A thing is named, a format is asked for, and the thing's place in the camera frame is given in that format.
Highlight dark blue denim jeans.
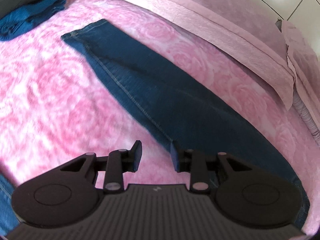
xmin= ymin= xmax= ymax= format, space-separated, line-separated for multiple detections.
xmin=62 ymin=19 xmax=310 ymax=228

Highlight pink folded quilt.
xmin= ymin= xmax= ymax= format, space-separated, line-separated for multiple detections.
xmin=87 ymin=0 xmax=320 ymax=140

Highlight pink floral bed blanket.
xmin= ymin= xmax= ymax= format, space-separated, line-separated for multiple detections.
xmin=1 ymin=0 xmax=319 ymax=234

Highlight light blue denim jeans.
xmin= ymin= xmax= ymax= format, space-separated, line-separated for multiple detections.
xmin=0 ymin=174 xmax=19 ymax=236

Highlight bright blue folded garment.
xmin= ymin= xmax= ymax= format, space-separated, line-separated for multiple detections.
xmin=1 ymin=0 xmax=66 ymax=41

